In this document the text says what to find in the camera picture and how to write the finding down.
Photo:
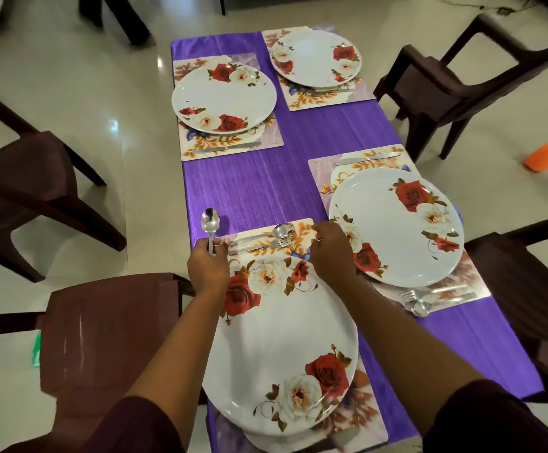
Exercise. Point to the person's left hand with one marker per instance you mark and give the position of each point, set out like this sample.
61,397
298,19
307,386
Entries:
208,271

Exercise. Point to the person's right fingers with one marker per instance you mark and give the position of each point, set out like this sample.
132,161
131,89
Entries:
325,231

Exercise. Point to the person's right forearm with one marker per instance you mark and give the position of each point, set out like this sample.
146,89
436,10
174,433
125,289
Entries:
396,344

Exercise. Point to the green small object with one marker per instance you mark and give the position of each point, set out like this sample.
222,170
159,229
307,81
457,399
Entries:
36,351

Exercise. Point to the purple tablecloth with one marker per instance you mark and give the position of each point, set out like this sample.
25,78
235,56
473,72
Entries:
264,183

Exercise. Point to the person's left thumb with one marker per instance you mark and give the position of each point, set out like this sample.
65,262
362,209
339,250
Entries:
224,243

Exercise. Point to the person's right hand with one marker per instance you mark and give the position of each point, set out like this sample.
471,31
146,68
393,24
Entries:
333,259

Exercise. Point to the person's maroon left sleeve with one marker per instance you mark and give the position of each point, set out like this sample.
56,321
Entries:
137,429

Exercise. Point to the person's maroon sleeve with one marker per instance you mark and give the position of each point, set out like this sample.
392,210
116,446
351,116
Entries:
490,419
137,429

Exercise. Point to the floral placemat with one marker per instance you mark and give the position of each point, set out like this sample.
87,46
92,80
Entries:
322,173
267,137
364,419
304,101

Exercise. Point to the white rose print plate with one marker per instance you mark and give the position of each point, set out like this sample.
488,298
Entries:
278,334
226,96
387,226
314,56

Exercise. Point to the silver fork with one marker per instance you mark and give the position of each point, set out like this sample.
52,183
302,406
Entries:
413,293
274,243

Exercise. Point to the person's maroon right sleeve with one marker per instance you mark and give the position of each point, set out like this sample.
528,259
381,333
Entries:
490,419

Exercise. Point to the silver spoon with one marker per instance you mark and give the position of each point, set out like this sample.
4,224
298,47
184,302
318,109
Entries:
420,309
283,229
210,222

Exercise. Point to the person's left forearm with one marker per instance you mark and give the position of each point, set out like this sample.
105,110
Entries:
179,353

